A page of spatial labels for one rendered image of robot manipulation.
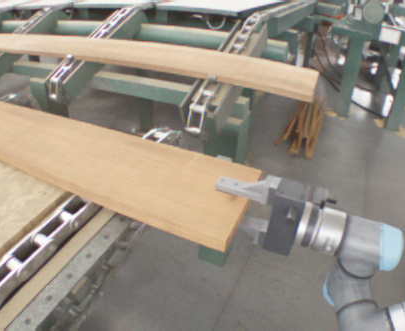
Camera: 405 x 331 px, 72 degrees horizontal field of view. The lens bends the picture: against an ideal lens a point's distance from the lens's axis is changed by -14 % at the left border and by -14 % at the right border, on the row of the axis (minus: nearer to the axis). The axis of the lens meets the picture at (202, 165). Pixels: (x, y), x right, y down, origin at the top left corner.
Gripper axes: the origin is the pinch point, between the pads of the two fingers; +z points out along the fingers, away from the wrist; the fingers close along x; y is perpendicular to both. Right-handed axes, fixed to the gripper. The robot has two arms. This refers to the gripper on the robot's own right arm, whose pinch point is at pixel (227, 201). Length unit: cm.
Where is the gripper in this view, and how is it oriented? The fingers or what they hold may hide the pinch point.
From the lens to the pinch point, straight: 57.0
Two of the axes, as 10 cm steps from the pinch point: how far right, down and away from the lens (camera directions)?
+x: -0.4, 8.2, 5.7
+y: -4.1, 5.1, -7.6
